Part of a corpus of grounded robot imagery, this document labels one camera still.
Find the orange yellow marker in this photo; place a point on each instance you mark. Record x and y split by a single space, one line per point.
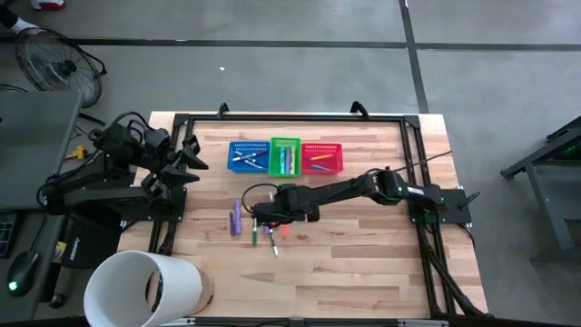
321 157

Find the black aluminium table frame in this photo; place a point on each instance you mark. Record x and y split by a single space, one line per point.
295 118

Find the person's shoe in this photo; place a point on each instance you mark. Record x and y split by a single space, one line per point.
47 4

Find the yellow plug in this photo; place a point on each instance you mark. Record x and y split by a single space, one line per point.
79 152

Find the purple thin marker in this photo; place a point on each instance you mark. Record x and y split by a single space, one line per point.
247 157

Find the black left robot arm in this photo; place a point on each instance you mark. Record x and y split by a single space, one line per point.
91 181

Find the wooden round disc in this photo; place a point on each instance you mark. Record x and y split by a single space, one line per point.
208 290

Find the thin marker with white end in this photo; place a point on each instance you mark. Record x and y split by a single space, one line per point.
273 243

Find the periwinkle highlighter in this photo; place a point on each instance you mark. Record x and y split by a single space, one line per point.
288 160

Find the black computer mouse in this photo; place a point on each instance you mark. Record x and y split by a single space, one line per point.
22 272

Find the green thin marker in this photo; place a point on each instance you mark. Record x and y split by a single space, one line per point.
254 234

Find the black control box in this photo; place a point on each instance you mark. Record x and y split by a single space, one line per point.
91 247

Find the small black knob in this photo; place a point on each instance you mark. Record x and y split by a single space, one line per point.
56 300

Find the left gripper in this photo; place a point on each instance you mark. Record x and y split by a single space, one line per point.
152 181

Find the black hook bracket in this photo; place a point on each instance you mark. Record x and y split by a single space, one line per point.
364 110
221 109

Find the blue plastic basket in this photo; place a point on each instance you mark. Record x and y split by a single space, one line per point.
254 146

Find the black metal stand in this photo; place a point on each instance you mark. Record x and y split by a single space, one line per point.
540 156

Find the purple highlighter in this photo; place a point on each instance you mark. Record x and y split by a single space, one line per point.
266 230

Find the person's foot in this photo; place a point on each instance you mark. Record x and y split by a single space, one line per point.
20 25

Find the yellow-green highlighter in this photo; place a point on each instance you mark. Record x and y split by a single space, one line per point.
293 161

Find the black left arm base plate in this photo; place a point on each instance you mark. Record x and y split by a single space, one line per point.
154 215

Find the orange highlighter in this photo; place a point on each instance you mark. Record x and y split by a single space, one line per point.
285 231

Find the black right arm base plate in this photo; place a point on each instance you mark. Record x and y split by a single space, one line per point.
458 215

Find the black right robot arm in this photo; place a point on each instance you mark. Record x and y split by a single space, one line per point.
345 191

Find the black floor fan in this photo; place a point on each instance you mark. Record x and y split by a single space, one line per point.
59 68

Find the yellow sticker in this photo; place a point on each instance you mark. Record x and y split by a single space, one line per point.
59 252

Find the red plastic basket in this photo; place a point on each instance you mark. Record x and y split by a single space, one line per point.
333 150

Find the dark keyboard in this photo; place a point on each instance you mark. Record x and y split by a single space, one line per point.
6 236

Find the grey monitor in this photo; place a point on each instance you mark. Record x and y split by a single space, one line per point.
36 145

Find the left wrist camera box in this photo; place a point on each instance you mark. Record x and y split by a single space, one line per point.
156 138

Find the white cylinder tube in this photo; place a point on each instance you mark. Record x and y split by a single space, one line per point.
118 281

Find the lavender highlighter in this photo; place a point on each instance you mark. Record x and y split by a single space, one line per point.
237 217

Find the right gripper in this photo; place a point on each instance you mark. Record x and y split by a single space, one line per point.
299 211

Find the green plastic basket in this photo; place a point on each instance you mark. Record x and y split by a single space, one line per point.
284 142

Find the grey desk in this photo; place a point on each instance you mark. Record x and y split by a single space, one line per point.
36 309

